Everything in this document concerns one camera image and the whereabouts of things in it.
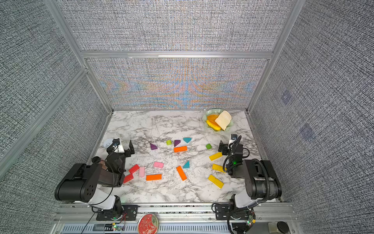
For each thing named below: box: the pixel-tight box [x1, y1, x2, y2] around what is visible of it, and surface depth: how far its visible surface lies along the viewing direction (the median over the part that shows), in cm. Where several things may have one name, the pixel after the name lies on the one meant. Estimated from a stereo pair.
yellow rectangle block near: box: [207, 174, 225, 189], surface depth 85 cm
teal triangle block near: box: [182, 160, 191, 169], surface depth 91 cm
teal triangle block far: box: [183, 137, 193, 144], surface depth 105 cm
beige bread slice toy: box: [214, 110, 233, 131], surface depth 105 cm
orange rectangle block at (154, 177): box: [146, 173, 163, 181], surface depth 87 cm
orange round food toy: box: [206, 114, 220, 127], surface depth 108 cm
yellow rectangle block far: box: [208, 152, 223, 161], surface depth 95 cm
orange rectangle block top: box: [173, 145, 188, 153], surface depth 99 cm
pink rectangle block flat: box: [153, 161, 165, 168], surface depth 92 cm
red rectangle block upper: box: [128, 163, 140, 174], surface depth 90 cm
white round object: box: [102, 138, 114, 148], surface depth 96 cm
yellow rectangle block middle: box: [211, 163, 227, 174], surface depth 91 cm
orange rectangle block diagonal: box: [176, 165, 187, 181], surface depth 89 cm
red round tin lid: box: [137, 213, 159, 234], surface depth 69 cm
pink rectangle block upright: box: [139, 166, 145, 178], surface depth 88 cm
